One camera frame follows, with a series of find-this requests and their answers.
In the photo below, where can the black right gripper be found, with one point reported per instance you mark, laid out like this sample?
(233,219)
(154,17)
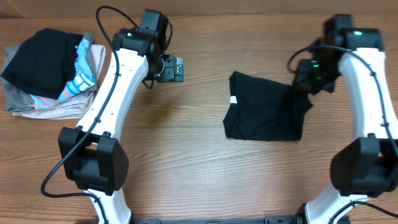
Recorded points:
(301,81)

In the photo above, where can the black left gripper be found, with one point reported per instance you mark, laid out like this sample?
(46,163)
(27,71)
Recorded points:
(170,73)

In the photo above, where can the black t-shirt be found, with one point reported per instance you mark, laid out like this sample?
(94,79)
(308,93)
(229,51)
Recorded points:
(264,110)

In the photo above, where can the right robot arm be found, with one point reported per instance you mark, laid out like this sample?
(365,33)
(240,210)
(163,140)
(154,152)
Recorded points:
(367,167)

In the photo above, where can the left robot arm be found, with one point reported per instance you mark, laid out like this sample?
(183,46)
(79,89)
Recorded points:
(91,152)

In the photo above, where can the folded blue striped garment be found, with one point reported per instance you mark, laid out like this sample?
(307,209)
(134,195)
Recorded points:
(83,80)

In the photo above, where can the folded beige garment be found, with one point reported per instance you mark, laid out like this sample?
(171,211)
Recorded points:
(76,106)

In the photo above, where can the folded black garment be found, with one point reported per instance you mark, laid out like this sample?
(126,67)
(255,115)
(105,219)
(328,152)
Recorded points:
(44,63)

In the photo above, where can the folded grey garment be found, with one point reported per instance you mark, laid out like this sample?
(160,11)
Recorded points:
(16,99)

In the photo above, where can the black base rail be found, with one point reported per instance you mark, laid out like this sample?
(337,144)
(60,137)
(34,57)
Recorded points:
(267,220)

